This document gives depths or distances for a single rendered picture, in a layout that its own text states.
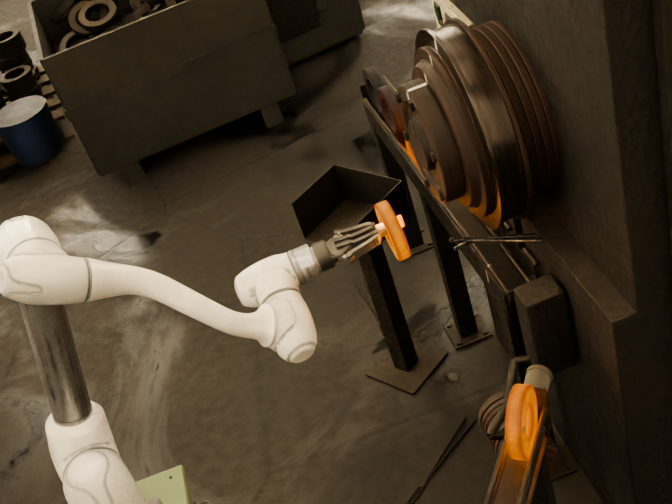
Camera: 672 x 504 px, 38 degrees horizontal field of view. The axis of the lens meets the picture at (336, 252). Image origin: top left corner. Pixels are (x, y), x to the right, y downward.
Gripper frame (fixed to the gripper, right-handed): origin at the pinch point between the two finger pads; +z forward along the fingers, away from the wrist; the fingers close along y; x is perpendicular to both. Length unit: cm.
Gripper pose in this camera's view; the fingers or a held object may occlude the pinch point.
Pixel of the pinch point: (390, 225)
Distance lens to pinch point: 240.8
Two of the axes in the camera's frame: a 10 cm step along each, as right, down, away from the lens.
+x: -3.1, -7.4, -6.0
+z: 9.1, -4.1, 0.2
